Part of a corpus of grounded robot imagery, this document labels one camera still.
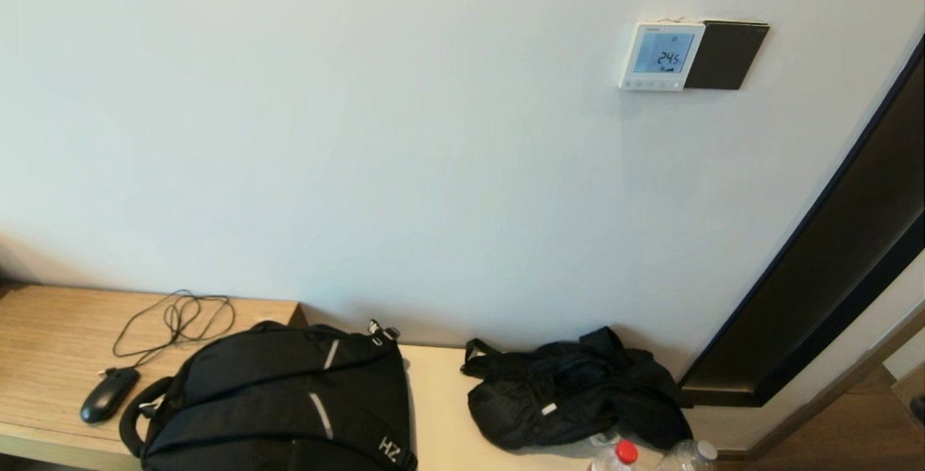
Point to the white wall thermostat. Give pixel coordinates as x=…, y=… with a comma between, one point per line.
x=661, y=52

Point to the black crumpled fabric bag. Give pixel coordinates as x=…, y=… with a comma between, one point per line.
x=571, y=399

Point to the black backpack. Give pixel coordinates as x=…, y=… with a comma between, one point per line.
x=274, y=384

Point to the red-capped plastic bottle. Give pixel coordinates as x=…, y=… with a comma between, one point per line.
x=626, y=453

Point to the white-capped clear plastic bottle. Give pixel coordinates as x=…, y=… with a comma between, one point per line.
x=697, y=456

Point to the black computer mouse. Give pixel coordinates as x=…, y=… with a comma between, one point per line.
x=108, y=395

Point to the black wall switch plate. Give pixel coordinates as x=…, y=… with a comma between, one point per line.
x=730, y=55

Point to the dark door frame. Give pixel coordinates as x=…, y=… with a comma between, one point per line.
x=831, y=276

